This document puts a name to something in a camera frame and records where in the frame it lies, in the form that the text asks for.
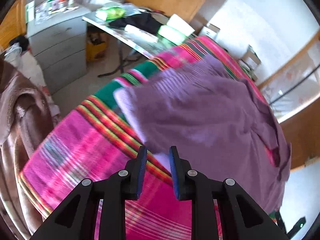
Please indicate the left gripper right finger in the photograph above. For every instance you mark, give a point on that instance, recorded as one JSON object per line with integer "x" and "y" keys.
{"x": 220, "y": 209}

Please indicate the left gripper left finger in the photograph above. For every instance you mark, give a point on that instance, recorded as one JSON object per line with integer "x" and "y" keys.
{"x": 97, "y": 205}

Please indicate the purple fleece garment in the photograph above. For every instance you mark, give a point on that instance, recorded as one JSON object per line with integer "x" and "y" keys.
{"x": 216, "y": 122}

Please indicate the white folding table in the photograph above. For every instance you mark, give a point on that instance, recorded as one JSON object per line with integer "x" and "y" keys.
{"x": 131, "y": 47}

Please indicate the pink plaid bed cover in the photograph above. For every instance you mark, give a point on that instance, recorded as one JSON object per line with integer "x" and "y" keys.
{"x": 95, "y": 140}

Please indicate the wooden door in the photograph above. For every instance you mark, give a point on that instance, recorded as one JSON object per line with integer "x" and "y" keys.
{"x": 302, "y": 131}

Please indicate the brown coat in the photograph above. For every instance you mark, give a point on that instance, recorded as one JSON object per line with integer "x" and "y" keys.
{"x": 25, "y": 123}

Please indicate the curtain with cartoon prints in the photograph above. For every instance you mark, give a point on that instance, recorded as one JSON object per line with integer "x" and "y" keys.
{"x": 296, "y": 87}

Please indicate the white small box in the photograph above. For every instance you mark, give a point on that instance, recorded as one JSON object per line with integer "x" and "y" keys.
{"x": 210, "y": 31}

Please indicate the green tissue pack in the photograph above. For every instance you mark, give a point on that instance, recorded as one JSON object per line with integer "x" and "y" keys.
{"x": 108, "y": 14}

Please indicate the black cloth on table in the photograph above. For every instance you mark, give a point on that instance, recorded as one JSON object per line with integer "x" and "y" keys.
{"x": 143, "y": 21}

